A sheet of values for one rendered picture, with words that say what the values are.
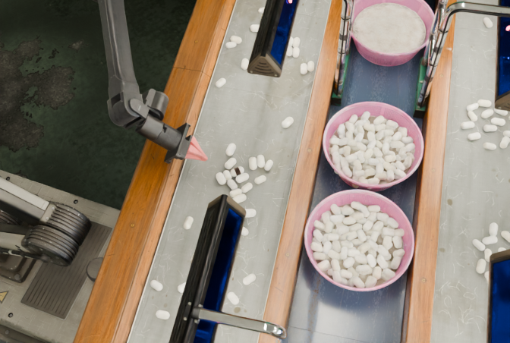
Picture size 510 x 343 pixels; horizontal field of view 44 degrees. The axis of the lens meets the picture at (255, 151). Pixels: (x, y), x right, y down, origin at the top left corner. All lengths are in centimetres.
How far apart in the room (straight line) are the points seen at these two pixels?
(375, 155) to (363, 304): 40
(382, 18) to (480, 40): 30
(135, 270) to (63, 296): 40
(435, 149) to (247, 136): 51
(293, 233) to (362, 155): 30
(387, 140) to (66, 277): 100
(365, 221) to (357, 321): 25
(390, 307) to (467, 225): 28
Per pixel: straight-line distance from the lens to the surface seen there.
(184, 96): 180
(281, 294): 151
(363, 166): 171
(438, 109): 179
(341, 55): 170
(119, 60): 160
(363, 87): 192
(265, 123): 176
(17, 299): 197
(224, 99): 181
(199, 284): 116
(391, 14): 205
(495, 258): 128
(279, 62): 147
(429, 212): 163
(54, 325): 191
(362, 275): 158
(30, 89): 299
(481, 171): 175
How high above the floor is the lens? 220
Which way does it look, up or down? 59 degrees down
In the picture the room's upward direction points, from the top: 5 degrees counter-clockwise
